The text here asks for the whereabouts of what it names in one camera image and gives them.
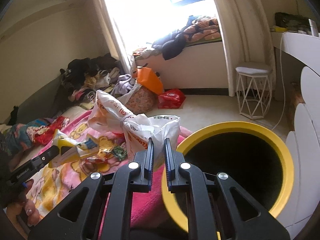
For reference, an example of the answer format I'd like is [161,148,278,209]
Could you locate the pile of clothes in corner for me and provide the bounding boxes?
[60,53,125,103]

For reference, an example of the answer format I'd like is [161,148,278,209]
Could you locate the red snack wrapper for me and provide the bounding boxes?
[85,155,108,164]

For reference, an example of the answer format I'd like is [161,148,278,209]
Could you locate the dark jacket on sill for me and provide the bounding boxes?
[152,31,186,60]

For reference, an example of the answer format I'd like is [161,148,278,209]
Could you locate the yellow white snack packet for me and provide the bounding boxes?
[48,129,99,168]

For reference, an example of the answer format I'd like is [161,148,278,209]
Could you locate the red cloth on bed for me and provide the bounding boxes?
[33,116,69,145]

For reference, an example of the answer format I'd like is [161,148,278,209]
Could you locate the white power cable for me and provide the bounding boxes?
[271,32,287,131]

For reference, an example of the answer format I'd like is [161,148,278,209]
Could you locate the white scalloped dresser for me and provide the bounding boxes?
[271,32,319,239]

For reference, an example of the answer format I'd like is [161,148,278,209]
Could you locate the orange patterned blanket on sill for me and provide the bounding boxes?
[183,17,221,43]

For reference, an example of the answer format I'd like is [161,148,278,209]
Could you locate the floral fabric laundry basket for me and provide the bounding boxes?
[125,86,157,115]

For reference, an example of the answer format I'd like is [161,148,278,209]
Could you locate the right cream curtain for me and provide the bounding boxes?
[214,0,276,96]

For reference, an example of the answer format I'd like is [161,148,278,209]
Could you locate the white printed plastic bag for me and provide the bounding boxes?
[88,90,181,167]

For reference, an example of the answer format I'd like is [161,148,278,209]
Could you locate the pink teddy bear blanket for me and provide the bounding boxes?
[15,109,192,240]

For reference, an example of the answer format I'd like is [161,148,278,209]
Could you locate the lavender clothes on basket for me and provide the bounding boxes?
[111,74,142,105]

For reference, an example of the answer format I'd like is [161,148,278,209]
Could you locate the person's left hand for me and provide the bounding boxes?
[6,178,41,227]

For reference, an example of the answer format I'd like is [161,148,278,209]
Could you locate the yellow rimmed black trash bin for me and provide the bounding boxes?
[162,121,294,239]

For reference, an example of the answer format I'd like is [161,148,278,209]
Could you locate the left cream curtain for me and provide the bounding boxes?
[92,0,136,74]

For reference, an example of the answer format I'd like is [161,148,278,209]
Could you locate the dark bag on dresser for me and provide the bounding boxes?
[274,12,311,32]

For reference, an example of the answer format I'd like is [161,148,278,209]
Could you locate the red shopping bag on floor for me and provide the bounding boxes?
[158,88,186,109]

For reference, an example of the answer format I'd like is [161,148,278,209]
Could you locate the white wire frame stool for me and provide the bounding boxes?
[235,62,273,120]

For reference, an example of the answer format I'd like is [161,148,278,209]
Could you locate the colourful quilt on bed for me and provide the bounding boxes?
[1,118,50,158]

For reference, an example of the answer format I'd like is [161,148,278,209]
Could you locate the cream curtain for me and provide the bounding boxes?
[92,0,136,74]
[214,0,276,96]

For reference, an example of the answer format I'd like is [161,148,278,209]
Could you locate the white bottle on dresser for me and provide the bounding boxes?
[309,19,319,37]

